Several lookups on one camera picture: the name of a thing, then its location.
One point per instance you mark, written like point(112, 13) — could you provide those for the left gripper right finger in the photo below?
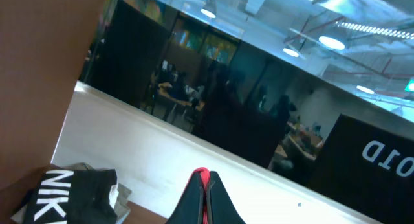
point(219, 206)

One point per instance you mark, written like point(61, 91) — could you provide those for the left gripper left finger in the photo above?
point(190, 205)

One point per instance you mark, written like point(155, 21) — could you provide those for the red t-shirt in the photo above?
point(205, 177)

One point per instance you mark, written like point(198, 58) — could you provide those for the white folded garment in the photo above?
point(113, 195)

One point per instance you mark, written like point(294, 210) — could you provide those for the olive folded garment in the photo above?
point(124, 198)

